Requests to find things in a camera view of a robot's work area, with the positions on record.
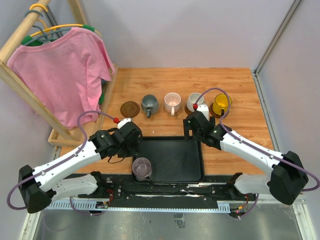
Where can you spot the cream ceramic mug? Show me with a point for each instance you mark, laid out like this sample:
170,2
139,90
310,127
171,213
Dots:
192,100

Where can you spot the wooden clothes rack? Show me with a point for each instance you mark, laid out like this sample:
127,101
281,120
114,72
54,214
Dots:
59,136

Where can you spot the black plastic tray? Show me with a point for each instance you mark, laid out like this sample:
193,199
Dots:
173,159

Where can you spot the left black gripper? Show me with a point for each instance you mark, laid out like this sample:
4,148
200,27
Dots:
134,151

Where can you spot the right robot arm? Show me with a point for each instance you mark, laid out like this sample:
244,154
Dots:
284,175

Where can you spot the yellow clothes hanger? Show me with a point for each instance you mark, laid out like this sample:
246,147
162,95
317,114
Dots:
67,26

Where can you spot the brown wooden coaster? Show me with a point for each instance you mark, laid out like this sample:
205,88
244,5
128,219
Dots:
129,109
190,113
217,111

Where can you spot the pink ceramic mug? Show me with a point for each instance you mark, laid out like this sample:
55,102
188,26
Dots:
172,99

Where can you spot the grey ceramic mug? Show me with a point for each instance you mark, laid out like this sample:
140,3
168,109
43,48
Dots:
150,105

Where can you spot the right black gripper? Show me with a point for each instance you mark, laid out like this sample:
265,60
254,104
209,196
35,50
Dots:
187,127

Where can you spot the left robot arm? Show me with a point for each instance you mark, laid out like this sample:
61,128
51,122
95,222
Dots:
42,185

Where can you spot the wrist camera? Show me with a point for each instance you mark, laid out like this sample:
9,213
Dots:
122,122
204,109

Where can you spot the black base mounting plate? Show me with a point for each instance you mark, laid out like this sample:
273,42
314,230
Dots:
207,194

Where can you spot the yellow glass mug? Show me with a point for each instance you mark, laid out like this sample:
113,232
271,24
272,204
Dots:
223,100

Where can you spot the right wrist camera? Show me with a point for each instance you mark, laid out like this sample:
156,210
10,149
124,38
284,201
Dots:
204,109

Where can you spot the aluminium frame rail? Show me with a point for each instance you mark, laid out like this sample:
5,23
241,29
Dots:
210,210

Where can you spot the woven rattan coaster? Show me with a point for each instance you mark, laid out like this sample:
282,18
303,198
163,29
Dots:
171,111

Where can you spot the purple glass mug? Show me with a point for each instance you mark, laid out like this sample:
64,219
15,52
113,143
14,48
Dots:
142,169

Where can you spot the grey-green clothes hanger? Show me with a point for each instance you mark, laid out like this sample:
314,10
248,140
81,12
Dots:
54,34

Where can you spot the pink t-shirt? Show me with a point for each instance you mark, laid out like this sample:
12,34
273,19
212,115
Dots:
66,75

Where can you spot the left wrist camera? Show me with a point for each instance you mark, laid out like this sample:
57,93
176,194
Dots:
122,122

